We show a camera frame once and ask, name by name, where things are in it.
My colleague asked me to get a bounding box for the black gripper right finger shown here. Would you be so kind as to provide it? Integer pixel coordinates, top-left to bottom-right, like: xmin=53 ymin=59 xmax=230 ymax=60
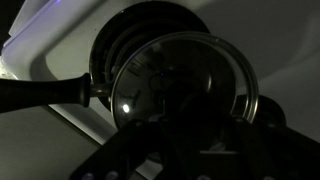
xmin=229 ymin=116 xmax=320 ymax=180

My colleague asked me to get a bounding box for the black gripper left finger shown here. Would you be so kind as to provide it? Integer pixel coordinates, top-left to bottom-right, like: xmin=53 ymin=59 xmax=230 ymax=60
xmin=68 ymin=120 xmax=174 ymax=180

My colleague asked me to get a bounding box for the glass lid with black knob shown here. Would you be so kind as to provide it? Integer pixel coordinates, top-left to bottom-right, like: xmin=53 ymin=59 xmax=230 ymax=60
xmin=110 ymin=31 xmax=260 ymax=164

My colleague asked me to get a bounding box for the small black saucepan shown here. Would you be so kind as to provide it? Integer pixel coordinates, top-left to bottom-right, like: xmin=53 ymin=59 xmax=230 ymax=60
xmin=0 ymin=18 xmax=208 ymax=134

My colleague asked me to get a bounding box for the white electric stove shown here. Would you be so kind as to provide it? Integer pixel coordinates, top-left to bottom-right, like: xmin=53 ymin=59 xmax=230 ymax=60
xmin=0 ymin=0 xmax=320 ymax=180

